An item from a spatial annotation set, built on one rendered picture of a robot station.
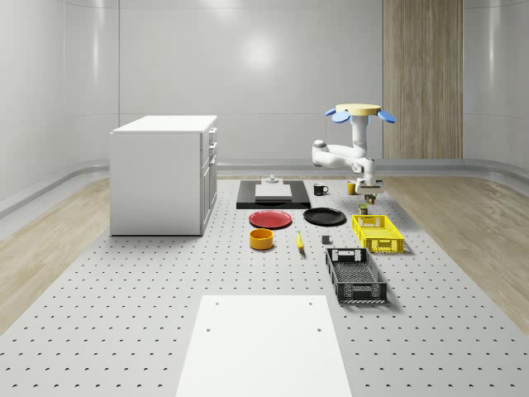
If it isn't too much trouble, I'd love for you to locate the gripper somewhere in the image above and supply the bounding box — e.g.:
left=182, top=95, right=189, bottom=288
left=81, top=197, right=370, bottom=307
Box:
left=355, top=178, right=384, bottom=200

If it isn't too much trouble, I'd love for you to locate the yellow basket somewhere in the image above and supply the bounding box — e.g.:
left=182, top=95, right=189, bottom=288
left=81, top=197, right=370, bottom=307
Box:
left=351, top=213, right=406, bottom=254

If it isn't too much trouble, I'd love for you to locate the black plate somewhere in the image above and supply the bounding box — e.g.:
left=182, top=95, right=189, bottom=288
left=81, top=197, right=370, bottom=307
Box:
left=302, top=207, right=348, bottom=227

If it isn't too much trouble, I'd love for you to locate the dark grey basket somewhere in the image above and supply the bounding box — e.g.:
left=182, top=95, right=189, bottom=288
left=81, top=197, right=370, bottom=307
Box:
left=324, top=246, right=389, bottom=305

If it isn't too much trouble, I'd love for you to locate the red plate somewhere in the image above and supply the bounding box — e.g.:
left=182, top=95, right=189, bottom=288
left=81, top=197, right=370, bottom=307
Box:
left=248, top=209, right=293, bottom=230

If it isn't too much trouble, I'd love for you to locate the yellow bowl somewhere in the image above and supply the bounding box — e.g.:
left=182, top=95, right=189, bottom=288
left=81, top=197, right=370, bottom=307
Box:
left=248, top=228, right=275, bottom=251

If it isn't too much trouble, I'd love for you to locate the black stove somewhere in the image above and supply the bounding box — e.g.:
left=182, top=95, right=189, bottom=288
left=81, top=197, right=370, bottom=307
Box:
left=236, top=175, right=312, bottom=210

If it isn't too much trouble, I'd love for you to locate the white board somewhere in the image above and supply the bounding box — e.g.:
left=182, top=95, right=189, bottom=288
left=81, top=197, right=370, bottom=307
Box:
left=174, top=294, right=354, bottom=397

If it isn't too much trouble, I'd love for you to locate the white cabinet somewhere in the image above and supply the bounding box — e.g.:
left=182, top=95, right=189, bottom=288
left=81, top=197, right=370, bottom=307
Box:
left=109, top=114, right=219, bottom=237

